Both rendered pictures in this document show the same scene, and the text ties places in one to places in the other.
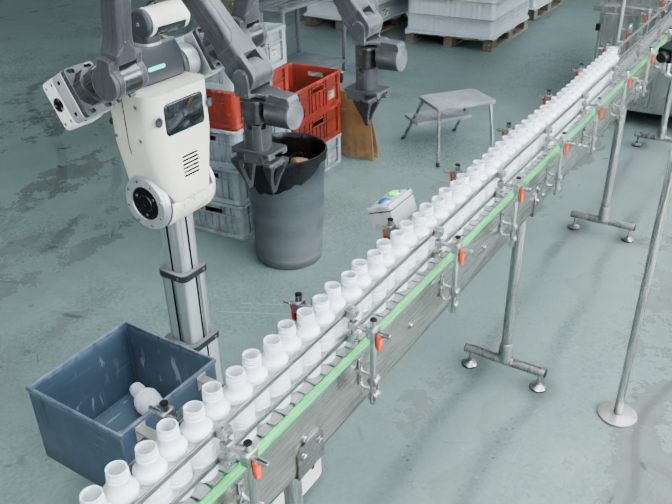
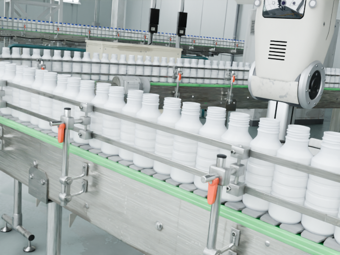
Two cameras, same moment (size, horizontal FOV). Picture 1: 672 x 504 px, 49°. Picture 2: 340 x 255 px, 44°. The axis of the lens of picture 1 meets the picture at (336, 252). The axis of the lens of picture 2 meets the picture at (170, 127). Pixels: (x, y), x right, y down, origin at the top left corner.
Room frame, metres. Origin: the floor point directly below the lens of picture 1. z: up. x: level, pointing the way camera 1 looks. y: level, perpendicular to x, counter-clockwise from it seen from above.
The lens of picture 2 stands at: (1.76, -1.01, 1.29)
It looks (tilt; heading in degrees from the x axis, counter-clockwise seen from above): 12 degrees down; 98
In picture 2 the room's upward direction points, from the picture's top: 5 degrees clockwise
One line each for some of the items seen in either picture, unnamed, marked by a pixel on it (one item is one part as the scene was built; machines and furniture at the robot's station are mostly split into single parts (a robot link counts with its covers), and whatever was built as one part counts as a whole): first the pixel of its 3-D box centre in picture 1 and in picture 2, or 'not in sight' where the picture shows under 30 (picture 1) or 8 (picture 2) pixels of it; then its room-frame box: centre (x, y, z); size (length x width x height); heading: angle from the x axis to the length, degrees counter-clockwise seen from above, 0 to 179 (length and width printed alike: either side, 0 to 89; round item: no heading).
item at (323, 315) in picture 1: (321, 329); (86, 111); (1.37, 0.04, 1.08); 0.06 x 0.06 x 0.17
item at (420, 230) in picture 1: (417, 241); (235, 156); (1.77, -0.22, 1.08); 0.06 x 0.06 x 0.17
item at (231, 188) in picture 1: (239, 164); not in sight; (4.12, 0.56, 0.33); 0.61 x 0.41 x 0.22; 153
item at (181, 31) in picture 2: not in sight; (180, 24); (0.66, 6.47, 1.55); 0.17 x 0.15 x 0.42; 39
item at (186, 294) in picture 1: (190, 320); not in sight; (1.92, 0.46, 0.74); 0.11 x 0.11 x 0.40; 57
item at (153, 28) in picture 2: not in sight; (153, 21); (0.23, 6.13, 1.55); 0.17 x 0.15 x 0.42; 39
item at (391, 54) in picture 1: (381, 44); not in sight; (1.82, -0.12, 1.61); 0.12 x 0.09 x 0.12; 58
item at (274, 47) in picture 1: (229, 53); not in sight; (4.12, 0.57, 1.00); 0.61 x 0.41 x 0.22; 154
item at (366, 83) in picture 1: (367, 80); not in sight; (1.84, -0.09, 1.51); 0.10 x 0.07 x 0.07; 56
